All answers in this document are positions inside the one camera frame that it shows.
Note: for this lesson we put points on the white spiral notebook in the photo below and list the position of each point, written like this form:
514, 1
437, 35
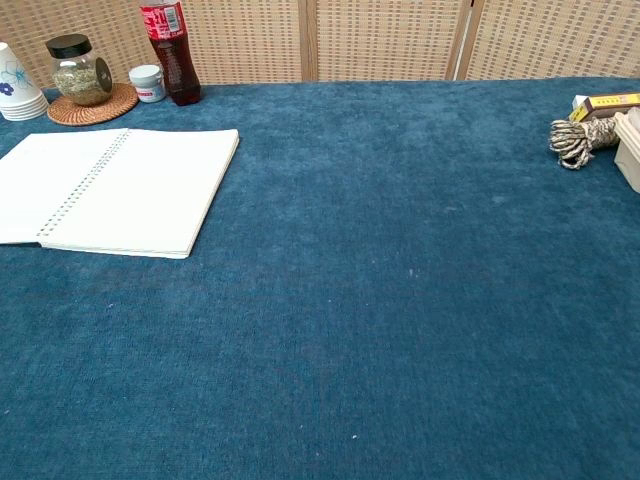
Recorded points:
150, 190

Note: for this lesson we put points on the blue tablecloth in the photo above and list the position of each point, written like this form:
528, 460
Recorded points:
375, 300

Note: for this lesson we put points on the woven bamboo folding screen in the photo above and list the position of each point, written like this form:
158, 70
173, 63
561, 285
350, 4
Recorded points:
390, 37

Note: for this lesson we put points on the cola bottle with red cap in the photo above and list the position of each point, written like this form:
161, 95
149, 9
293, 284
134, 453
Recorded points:
175, 65

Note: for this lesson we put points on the small white plastic jar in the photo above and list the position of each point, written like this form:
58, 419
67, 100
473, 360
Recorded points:
146, 85

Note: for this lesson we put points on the round woven rattan coaster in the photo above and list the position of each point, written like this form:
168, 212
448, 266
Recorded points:
115, 107

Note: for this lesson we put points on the glass jar with black lid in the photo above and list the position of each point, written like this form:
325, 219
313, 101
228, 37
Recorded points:
80, 75

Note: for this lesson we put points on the small white tile box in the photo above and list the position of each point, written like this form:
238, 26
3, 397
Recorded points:
580, 101

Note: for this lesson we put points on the long yellow box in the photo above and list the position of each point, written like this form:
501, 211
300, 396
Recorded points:
607, 105

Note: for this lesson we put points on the beige rectangular tray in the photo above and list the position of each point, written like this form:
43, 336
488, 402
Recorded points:
630, 150

